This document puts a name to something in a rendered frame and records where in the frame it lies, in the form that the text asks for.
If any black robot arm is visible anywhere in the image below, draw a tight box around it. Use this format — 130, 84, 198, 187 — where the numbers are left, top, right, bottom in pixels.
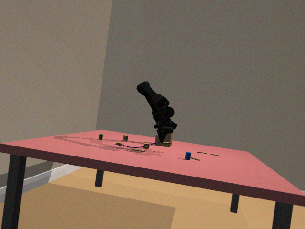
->
137, 81, 177, 129

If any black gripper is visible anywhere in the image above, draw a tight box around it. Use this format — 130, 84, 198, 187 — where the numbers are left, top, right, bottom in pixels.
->
154, 116, 173, 143

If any blue cylinder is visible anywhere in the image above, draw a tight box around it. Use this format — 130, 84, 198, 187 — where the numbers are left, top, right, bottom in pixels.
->
185, 152, 191, 160

